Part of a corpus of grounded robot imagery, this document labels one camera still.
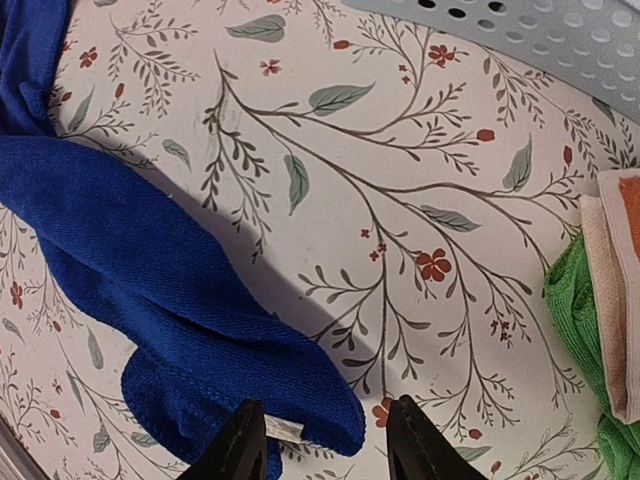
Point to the front aluminium rail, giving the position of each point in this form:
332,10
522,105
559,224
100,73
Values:
15,463

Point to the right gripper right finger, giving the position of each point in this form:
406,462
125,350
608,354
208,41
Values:
417,450

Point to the green towel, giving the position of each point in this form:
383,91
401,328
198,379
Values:
571,302

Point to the blue towel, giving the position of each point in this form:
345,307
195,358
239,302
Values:
130,257

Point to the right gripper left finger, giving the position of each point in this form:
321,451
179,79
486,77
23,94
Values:
239,450

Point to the orange patterned towel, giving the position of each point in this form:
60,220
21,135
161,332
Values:
610,225

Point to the floral table mat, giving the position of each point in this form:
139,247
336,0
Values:
394,192

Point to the light blue plastic basket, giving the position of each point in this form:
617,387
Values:
591,45

